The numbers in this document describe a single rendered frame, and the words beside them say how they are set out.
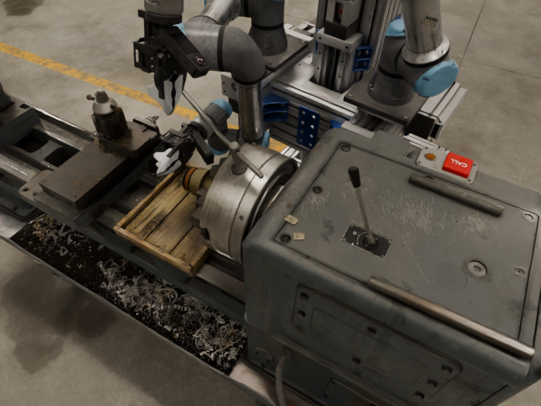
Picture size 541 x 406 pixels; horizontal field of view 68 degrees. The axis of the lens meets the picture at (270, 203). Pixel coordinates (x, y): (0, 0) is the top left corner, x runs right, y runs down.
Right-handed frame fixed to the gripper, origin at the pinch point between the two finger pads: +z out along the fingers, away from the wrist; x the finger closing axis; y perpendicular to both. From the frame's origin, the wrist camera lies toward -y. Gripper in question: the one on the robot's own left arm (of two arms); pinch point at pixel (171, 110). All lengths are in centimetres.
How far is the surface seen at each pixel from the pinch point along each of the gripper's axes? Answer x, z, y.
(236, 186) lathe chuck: -2.6, 14.1, -17.3
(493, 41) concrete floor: -402, 32, -60
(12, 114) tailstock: -18, 40, 93
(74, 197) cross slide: 2, 41, 37
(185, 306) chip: -9, 78, 1
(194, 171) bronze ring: -12.4, 23.0, 2.0
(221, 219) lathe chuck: 2.0, 21.5, -17.0
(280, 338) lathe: 1, 52, -39
